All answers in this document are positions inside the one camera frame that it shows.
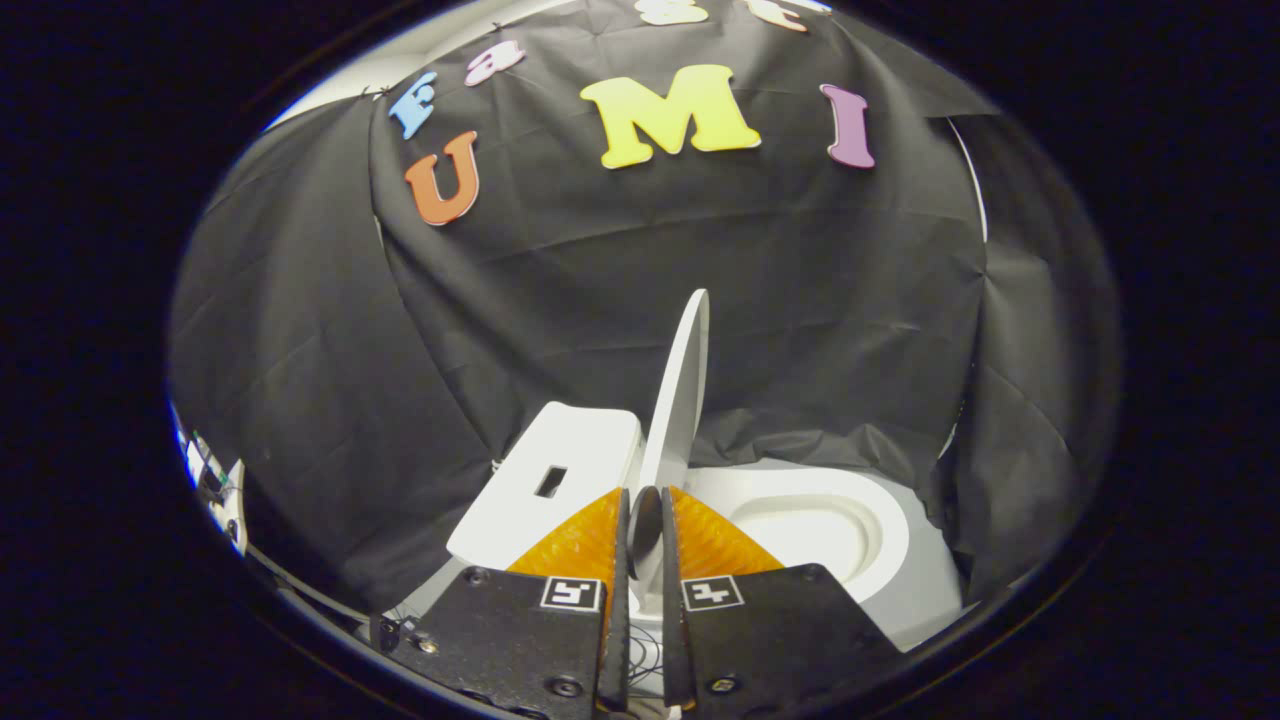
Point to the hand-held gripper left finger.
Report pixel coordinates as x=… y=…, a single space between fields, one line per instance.
x=620 y=620

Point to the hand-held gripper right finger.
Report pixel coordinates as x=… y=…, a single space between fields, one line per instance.
x=672 y=620

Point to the black lid pull tab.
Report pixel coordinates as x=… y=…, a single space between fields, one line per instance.
x=645 y=530

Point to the white toilet lid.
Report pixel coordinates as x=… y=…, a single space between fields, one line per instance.
x=685 y=400

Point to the small black device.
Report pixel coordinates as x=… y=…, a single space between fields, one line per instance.
x=395 y=632

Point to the black backdrop cloth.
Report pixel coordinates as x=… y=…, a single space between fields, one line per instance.
x=700 y=260

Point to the white equipment clutter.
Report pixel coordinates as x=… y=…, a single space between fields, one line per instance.
x=220 y=490

